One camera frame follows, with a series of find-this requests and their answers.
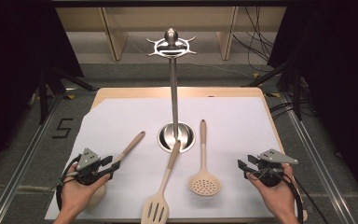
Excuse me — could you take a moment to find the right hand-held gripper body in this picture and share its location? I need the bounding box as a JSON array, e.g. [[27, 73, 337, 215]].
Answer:
[[255, 148, 299, 189]]

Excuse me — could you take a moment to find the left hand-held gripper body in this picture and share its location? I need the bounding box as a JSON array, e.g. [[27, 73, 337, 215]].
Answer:
[[74, 147, 107, 187]]

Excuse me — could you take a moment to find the beige spoon wooden handle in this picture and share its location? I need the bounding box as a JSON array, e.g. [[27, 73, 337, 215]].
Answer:
[[86, 131, 146, 210]]

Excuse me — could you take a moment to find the beige perforated skimmer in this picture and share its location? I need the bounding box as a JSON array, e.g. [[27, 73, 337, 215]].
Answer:
[[188, 119, 222, 197]]

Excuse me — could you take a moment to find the beige slotted turner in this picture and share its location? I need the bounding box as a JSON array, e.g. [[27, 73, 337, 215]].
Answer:
[[140, 139, 182, 224]]

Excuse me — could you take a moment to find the steel utensil stand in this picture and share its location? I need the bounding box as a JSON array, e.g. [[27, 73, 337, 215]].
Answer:
[[146, 27, 198, 154]]

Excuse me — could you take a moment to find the person's right hand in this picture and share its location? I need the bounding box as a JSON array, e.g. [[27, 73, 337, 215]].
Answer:
[[245, 163, 296, 216]]

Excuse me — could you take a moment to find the person's left hand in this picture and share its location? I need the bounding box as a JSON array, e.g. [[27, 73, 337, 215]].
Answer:
[[61, 162, 112, 217]]

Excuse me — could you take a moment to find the white table mat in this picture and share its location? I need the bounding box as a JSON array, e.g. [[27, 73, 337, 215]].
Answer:
[[44, 96, 282, 220]]

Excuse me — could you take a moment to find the black tripod stand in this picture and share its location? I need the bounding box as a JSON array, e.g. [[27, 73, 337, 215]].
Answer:
[[36, 66, 99, 126], [241, 60, 312, 121]]

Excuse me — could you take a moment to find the dark curtain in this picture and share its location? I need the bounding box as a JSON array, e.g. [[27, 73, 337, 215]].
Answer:
[[267, 0, 358, 213], [0, 0, 86, 181]]

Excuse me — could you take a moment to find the light wooden shelf unit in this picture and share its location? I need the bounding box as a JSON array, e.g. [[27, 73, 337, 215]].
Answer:
[[55, 7, 287, 62]]

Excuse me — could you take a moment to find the right hand-held gripper cable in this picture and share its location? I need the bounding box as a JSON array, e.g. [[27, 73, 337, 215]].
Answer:
[[269, 170, 306, 224]]

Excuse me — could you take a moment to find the aluminium floor rail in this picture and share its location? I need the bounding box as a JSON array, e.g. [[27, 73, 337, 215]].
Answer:
[[0, 92, 63, 224], [280, 92, 358, 224]]

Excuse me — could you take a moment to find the thin black floor cable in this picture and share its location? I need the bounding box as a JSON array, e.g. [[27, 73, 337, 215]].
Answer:
[[294, 177, 330, 224]]

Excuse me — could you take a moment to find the black floor cable bundle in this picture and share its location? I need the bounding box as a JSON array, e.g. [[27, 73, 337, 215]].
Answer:
[[268, 100, 317, 121]]

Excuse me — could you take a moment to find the white floor cable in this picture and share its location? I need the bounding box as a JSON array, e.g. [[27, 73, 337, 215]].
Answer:
[[180, 60, 254, 79]]

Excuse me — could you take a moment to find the hanging black cable bundle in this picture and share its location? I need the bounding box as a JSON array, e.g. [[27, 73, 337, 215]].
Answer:
[[232, 7, 278, 73]]

